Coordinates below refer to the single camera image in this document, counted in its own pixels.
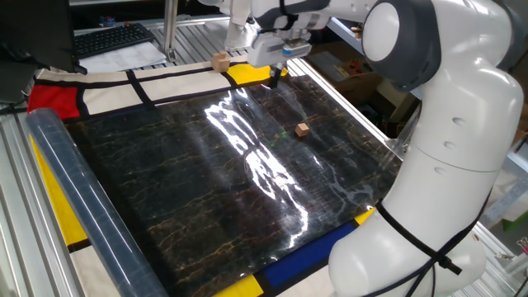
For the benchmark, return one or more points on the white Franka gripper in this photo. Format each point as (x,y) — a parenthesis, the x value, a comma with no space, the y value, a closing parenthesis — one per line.
(266,51)

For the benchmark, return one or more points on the small wooden cube block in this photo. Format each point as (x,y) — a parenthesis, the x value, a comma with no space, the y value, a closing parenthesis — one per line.
(302,130)

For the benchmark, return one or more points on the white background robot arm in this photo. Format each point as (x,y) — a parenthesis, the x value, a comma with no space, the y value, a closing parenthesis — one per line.
(237,35)

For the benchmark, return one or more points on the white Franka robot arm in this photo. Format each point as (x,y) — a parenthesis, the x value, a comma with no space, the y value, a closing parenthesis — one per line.
(453,123)

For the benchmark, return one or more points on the notched wooden block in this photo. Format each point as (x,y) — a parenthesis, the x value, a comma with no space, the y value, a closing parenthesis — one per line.
(220,62)

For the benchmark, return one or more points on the cardboard box with tools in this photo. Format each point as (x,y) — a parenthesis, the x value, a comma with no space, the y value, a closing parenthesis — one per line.
(350,78)

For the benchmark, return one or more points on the black marble pattern mat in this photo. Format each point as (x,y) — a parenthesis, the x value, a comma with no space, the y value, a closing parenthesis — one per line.
(185,185)

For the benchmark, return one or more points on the white paper sheets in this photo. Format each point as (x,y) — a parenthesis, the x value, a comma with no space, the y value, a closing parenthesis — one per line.
(123,59)

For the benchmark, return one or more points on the Mondrian pattern tablecloth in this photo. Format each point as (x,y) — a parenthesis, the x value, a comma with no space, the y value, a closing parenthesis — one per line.
(111,97)

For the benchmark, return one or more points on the black keyboard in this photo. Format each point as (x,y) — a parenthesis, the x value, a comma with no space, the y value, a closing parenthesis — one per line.
(111,39)

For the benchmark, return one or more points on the small blue red object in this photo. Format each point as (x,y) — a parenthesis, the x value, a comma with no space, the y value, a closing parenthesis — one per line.
(108,21)

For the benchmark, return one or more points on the black monitor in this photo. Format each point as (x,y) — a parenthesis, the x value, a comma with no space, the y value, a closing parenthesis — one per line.
(33,33)

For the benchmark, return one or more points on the green plastic piece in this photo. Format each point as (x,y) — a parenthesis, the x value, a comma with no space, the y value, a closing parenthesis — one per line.
(515,220)

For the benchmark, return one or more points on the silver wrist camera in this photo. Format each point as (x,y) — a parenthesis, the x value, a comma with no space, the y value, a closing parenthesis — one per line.
(297,49)

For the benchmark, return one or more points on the aluminium frame post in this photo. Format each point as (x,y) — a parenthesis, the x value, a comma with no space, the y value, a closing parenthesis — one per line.
(170,29)

